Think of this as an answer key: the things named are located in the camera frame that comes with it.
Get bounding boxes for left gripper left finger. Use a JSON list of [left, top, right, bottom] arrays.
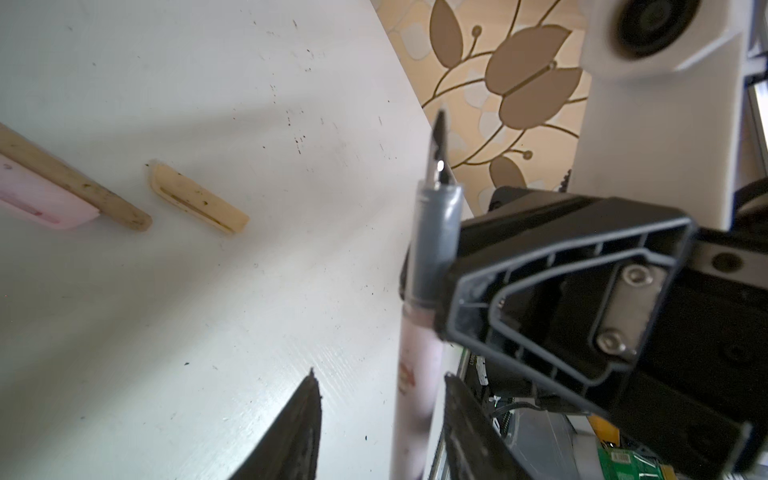
[[230, 370, 322, 480]]

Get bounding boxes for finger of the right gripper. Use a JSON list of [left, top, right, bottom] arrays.
[[434, 187, 698, 414]]

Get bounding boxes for tan pen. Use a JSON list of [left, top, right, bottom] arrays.
[[1, 124, 153, 232]]

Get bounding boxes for pink white pen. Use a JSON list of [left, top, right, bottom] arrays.
[[389, 110, 463, 479]]

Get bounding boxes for tan pen cap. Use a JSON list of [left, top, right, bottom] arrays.
[[149, 162, 250, 234]]

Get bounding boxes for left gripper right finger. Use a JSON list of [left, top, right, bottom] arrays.
[[443, 374, 531, 480]]

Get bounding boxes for pink pen cap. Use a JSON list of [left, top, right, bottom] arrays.
[[1, 155, 100, 230]]

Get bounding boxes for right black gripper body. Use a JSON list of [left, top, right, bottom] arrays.
[[611, 179, 767, 479]]

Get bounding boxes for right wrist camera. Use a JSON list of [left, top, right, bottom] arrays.
[[569, 1, 767, 230]]

